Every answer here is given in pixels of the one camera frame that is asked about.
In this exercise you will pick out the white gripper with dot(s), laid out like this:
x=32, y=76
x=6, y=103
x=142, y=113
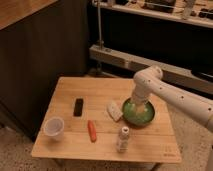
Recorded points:
x=139, y=108

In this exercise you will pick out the green ceramic bowl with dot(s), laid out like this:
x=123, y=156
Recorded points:
x=137, y=120

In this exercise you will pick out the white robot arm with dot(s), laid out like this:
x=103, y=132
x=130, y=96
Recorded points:
x=149, y=81

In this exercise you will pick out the white sponge block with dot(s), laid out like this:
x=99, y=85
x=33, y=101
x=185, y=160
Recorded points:
x=114, y=111

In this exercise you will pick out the white plastic bottle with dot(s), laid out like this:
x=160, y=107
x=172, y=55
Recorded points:
x=122, y=140

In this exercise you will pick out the wooden table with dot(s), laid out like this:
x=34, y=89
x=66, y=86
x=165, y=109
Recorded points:
x=155, y=143

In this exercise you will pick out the orange carrot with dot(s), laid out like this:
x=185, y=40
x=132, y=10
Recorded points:
x=92, y=131

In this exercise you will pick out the black rectangular remote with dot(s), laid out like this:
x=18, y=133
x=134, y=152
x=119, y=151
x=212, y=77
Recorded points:
x=78, y=107

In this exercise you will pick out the vertical metal pole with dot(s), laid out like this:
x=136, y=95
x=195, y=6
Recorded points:
x=99, y=24

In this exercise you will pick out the metal shelf rack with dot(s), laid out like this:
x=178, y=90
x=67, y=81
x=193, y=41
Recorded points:
x=176, y=35

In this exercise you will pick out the clear plastic cup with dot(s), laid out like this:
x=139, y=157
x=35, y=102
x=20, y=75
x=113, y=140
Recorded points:
x=54, y=128

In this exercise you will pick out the dark wooden cabinet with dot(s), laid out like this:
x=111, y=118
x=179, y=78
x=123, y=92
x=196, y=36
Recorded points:
x=34, y=53

